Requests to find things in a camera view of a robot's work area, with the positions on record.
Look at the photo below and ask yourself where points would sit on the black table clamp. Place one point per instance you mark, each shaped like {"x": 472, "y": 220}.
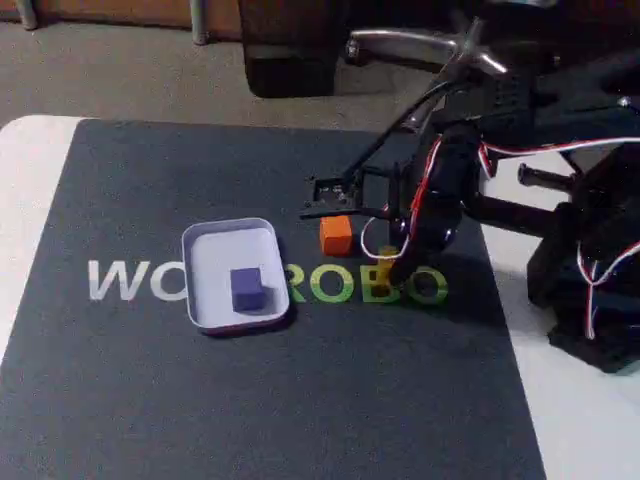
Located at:
{"x": 515, "y": 210}

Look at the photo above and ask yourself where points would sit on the yellow block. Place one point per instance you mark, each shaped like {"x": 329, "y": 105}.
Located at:
{"x": 386, "y": 251}

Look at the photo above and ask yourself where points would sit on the white rectangular tray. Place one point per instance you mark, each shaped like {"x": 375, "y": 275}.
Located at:
{"x": 210, "y": 280}

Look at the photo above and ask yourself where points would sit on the black camera box with frame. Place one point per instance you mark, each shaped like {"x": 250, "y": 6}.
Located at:
{"x": 350, "y": 192}

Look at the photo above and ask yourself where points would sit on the purple block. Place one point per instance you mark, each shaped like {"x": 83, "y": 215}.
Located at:
{"x": 246, "y": 291}

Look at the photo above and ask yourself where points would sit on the white furniture leg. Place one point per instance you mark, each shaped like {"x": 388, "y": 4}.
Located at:
{"x": 27, "y": 12}
{"x": 201, "y": 22}

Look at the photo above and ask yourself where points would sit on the orange block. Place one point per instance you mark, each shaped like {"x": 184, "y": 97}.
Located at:
{"x": 334, "y": 236}

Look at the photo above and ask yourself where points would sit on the black mat with WOWROBO print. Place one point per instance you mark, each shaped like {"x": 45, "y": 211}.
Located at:
{"x": 250, "y": 400}

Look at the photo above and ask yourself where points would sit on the chrome office chair base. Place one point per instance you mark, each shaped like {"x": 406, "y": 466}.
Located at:
{"x": 400, "y": 45}

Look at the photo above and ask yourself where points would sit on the dark furniture block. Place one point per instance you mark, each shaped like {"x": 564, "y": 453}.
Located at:
{"x": 290, "y": 50}

